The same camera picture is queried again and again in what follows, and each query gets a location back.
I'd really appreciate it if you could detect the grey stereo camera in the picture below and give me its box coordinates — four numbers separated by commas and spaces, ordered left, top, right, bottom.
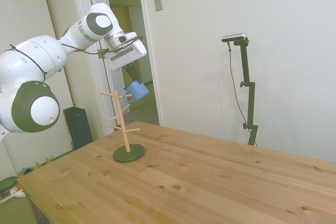
221, 33, 248, 44

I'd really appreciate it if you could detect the blue enamel mug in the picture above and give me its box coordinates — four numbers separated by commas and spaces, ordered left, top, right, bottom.
123, 80, 150, 103

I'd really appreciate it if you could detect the dark green camera stand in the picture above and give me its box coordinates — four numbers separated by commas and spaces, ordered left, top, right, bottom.
233, 37, 259, 147

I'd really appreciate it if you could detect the green bowl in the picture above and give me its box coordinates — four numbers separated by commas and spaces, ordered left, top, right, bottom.
0, 176, 18, 196

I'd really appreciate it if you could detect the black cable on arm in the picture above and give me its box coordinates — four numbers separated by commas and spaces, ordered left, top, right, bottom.
8, 35, 144, 81

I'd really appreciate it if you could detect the wooden mug tree black base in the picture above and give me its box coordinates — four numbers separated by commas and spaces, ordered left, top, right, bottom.
100, 90, 146, 164

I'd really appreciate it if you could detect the black speaker box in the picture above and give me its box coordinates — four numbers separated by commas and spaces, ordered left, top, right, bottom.
62, 106, 94, 152

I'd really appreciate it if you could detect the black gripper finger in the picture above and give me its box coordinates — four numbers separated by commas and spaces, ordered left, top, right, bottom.
125, 64, 138, 83
131, 61, 143, 84

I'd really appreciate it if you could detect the white spoon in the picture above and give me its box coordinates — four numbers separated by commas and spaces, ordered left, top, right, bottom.
0, 188, 27, 204

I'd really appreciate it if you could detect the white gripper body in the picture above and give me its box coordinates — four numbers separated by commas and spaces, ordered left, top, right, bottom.
104, 40, 147, 71

